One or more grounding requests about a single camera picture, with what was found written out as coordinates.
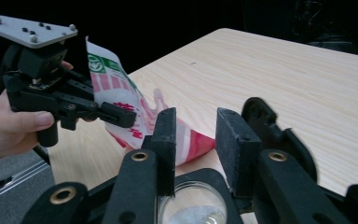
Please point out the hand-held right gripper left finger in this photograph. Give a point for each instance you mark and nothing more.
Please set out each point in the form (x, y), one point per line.
(166, 149)

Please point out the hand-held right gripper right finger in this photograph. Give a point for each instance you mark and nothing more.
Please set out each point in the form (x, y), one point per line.
(236, 155)

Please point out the pink plastic bag white granules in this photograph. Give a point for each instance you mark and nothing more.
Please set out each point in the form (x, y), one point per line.
(115, 87)

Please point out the metal floor rail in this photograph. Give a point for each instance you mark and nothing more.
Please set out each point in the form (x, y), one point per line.
(18, 181)

